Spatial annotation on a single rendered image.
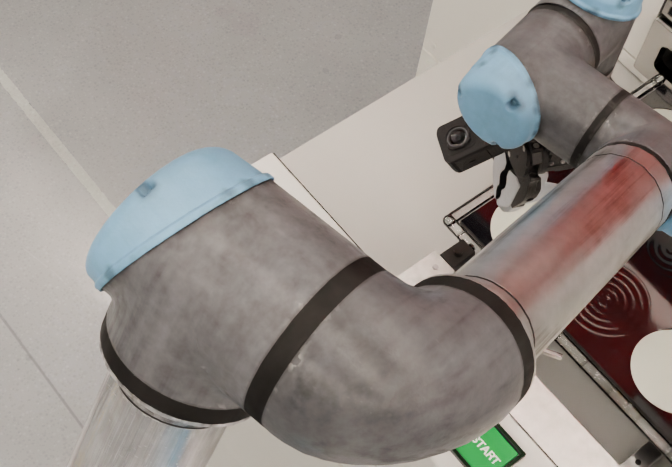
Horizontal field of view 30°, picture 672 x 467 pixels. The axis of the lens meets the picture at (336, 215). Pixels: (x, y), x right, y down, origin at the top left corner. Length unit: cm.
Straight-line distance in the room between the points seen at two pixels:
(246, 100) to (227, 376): 194
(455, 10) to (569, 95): 96
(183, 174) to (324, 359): 14
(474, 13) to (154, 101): 91
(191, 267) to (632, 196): 36
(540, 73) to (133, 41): 179
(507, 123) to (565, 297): 24
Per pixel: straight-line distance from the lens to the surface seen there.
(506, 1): 185
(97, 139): 257
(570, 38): 105
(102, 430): 82
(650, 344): 141
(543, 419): 136
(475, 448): 124
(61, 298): 239
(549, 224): 85
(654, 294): 144
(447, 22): 199
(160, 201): 72
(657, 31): 163
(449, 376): 70
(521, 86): 101
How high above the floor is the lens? 209
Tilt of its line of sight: 57 degrees down
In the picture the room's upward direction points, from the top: 10 degrees clockwise
